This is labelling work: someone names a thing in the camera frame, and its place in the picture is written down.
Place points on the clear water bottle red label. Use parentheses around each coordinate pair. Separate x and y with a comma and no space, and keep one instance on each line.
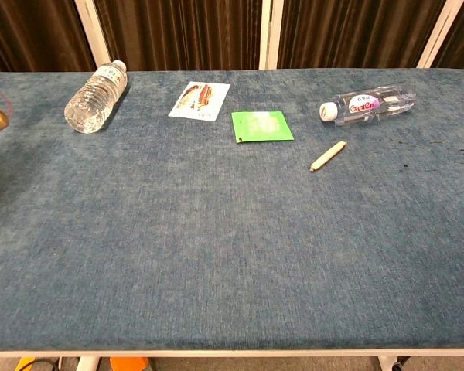
(94,98)

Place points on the white card with red picture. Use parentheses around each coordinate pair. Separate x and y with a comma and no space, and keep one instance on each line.
(201,101)

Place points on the green square packet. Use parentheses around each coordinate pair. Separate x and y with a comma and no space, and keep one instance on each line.
(261,126)

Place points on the blue fabric table mat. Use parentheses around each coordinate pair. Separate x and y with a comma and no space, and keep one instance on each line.
(224,239)

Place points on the orange block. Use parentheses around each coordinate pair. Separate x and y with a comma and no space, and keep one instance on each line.
(129,364)

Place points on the beige sausage stick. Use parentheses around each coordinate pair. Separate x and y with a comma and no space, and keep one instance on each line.
(328,156)

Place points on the clear water bottle pink label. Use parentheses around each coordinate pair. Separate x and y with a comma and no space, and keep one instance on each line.
(371,103)

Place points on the white partition post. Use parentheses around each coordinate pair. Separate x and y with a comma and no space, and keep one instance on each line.
(439,35)
(270,35)
(93,35)

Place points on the white table frame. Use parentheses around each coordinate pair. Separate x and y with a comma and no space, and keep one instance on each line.
(255,353)

